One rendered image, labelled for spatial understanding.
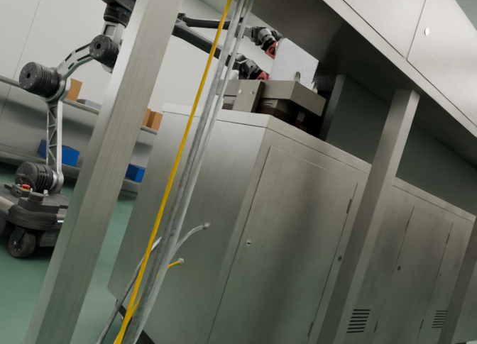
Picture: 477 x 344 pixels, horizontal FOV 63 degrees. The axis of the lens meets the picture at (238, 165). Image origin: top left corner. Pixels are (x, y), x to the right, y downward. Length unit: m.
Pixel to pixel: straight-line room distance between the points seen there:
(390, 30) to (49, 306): 1.03
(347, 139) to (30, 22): 3.99
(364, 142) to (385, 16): 0.53
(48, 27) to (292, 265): 4.08
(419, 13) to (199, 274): 1.01
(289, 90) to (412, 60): 0.37
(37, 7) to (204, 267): 4.06
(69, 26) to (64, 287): 4.35
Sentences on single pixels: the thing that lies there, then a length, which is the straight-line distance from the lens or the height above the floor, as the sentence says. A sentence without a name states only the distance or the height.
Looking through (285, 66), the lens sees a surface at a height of 1.17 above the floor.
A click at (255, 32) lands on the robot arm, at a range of 1.90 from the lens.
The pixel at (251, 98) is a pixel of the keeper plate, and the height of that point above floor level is 0.96.
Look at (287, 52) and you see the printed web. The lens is 1.60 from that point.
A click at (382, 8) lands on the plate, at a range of 1.15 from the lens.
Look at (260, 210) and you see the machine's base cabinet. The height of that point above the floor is 0.62.
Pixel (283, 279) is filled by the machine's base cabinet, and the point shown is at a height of 0.42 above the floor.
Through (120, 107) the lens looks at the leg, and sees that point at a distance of 0.70.
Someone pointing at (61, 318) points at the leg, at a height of 0.38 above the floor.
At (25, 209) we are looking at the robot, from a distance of 2.09.
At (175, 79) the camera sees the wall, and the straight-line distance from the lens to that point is 5.42.
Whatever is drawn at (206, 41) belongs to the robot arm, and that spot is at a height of 1.22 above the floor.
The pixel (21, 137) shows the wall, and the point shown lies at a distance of 4.84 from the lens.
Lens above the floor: 0.71
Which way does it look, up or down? 1 degrees up
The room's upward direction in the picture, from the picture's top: 18 degrees clockwise
